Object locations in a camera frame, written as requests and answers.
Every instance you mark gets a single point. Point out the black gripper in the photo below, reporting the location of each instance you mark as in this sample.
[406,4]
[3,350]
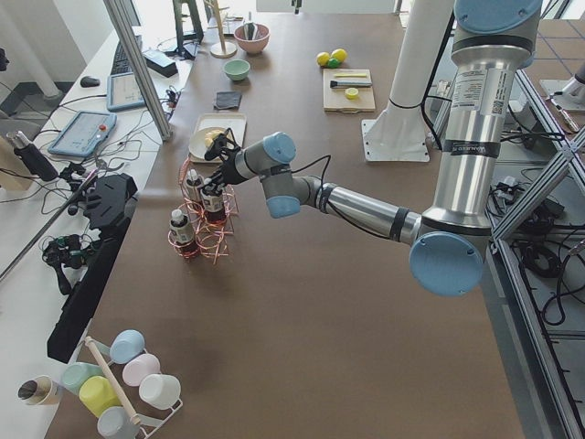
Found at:
[228,170]

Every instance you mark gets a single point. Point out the tea bottle front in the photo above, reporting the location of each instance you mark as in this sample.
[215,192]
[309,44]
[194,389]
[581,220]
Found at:
[214,207]

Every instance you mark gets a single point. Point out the tea bottle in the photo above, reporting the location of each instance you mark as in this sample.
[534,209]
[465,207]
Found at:
[182,235]
[193,182]
[214,207]

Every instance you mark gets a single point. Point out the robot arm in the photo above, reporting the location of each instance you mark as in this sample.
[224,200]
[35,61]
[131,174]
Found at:
[490,42]

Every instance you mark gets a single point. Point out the tea bottle back right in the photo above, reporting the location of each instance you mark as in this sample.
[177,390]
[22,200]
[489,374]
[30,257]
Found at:
[193,182]

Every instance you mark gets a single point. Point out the tea bottle back left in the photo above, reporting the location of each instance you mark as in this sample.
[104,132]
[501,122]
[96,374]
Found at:
[182,235]

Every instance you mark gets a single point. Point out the white round plate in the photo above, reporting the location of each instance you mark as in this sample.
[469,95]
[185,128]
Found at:
[196,147]

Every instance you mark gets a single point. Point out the glazed donut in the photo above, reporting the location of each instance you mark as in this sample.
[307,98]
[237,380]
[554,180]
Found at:
[211,136]

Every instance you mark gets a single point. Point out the grey folded cloth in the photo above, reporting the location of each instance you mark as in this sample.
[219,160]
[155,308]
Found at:
[227,100]

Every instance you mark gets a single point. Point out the green bowl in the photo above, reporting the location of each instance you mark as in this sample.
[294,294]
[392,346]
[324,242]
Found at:
[237,69]

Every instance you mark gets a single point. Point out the blue teach pendant far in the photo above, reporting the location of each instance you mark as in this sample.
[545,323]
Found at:
[123,93]

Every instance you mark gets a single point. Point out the blue teach pendant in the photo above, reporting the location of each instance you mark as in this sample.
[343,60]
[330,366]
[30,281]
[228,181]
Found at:
[84,133]
[123,93]

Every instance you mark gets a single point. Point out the wooden stand with round base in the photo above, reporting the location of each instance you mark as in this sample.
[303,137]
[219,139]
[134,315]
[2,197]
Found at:
[223,49]

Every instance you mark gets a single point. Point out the blue teach pendant near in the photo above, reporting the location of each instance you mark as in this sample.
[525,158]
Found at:
[84,133]

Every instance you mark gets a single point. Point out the bamboo cutting board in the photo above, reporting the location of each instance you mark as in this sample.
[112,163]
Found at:
[335,101]

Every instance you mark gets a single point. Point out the pink bowl with ice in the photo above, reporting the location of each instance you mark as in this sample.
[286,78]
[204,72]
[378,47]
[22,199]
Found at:
[256,45]

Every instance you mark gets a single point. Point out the black keyboard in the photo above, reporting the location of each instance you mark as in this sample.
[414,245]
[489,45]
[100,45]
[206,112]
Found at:
[120,62]

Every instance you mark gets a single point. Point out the metal scoop in bowl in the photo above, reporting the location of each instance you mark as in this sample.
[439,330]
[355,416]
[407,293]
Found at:
[250,29]

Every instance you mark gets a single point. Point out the half lemon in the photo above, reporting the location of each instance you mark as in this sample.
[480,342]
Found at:
[352,93]

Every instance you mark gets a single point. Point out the computer mouse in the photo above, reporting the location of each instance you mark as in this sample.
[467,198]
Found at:
[89,82]

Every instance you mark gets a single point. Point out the whole lemon lower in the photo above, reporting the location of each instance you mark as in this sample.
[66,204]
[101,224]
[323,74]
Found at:
[322,58]

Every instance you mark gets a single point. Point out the whole lemon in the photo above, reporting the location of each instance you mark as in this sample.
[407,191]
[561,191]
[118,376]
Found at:
[322,58]
[339,54]

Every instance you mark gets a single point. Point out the green lime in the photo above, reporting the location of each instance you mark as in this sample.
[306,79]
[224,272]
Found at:
[333,63]

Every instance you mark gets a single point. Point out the whole lemon upper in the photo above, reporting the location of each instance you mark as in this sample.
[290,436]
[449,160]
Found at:
[339,54]

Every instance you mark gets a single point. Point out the yellow plastic knife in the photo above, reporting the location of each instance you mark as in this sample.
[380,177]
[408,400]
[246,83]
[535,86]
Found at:
[350,74]

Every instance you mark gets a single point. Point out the black heat gun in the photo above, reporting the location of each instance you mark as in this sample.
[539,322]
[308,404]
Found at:
[33,159]

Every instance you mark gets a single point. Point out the pink cup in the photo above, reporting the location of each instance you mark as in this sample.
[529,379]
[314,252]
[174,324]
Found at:
[138,368]

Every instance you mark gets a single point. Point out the white cup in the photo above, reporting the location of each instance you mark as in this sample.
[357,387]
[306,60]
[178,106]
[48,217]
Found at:
[161,391]

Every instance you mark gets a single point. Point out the mint green cup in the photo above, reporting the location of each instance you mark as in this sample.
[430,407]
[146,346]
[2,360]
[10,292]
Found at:
[76,374]

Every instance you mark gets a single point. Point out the yellow cup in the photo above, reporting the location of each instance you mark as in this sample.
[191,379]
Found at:
[97,395]

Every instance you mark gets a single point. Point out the grey blue cup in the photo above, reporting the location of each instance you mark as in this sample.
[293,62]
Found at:
[114,423]

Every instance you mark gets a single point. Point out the paper cup with metal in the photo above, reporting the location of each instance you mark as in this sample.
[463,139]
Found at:
[41,390]

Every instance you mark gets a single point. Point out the copper wire bottle rack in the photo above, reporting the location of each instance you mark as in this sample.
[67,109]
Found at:
[201,225]

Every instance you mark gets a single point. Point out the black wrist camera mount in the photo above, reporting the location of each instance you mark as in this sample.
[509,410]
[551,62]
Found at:
[224,141]

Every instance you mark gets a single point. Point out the aluminium camera post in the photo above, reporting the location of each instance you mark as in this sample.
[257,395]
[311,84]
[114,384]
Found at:
[122,24]

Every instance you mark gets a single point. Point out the white wire cup rack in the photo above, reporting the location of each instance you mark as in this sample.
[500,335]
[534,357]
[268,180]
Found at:
[132,397]

